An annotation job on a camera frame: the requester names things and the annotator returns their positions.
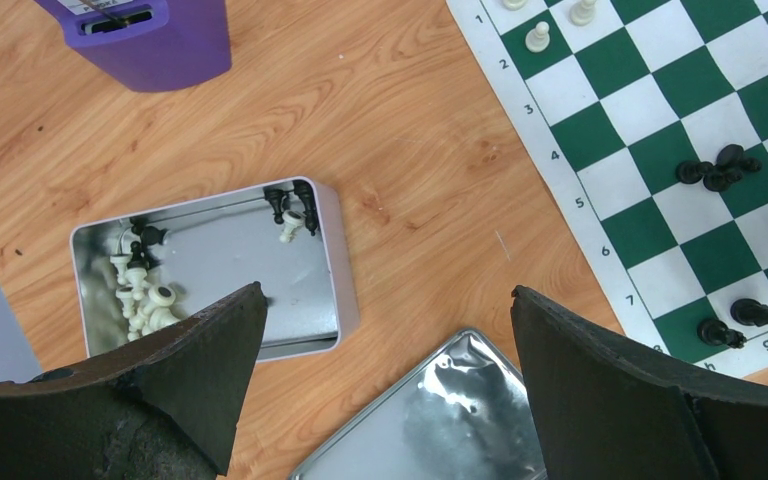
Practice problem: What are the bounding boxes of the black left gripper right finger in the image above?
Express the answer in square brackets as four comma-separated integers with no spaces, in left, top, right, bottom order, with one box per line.
[511,286,768,479]

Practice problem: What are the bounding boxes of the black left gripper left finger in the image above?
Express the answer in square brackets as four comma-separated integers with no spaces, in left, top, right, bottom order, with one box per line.
[0,282,268,479]

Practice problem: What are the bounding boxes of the silver tin lid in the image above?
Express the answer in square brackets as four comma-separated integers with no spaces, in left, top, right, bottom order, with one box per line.
[290,328,548,479]

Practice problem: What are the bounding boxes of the green white chess board mat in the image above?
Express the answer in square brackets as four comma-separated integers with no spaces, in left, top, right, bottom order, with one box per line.
[448,0,768,377]

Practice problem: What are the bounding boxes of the white chess pieces in tin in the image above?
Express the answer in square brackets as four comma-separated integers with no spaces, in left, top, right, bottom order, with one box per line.
[108,254,182,341]

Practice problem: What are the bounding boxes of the black chess piece cluster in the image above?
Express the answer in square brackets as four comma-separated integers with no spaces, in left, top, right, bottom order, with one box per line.
[675,144,762,193]

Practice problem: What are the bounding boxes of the white chess pawn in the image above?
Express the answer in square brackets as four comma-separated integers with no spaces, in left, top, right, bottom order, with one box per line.
[524,21,551,53]

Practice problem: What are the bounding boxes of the white chess piece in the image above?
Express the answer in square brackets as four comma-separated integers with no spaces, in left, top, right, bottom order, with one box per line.
[568,0,597,26]

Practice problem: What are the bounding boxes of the silver tin box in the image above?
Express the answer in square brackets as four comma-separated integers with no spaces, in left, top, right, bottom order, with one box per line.
[70,176,361,361]

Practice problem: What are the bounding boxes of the purple metronome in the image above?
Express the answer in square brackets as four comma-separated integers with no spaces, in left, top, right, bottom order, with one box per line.
[37,0,232,92]

